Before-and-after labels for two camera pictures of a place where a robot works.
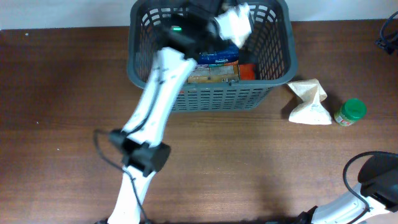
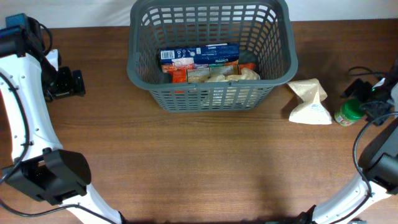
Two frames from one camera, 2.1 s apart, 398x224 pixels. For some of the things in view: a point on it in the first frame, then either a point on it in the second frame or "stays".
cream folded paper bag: (311, 111) stays
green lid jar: (352, 111) stays
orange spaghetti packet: (227, 72) stays
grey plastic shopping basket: (274, 48) stays
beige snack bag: (235, 23) -> (245, 74)
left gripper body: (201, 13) -> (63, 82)
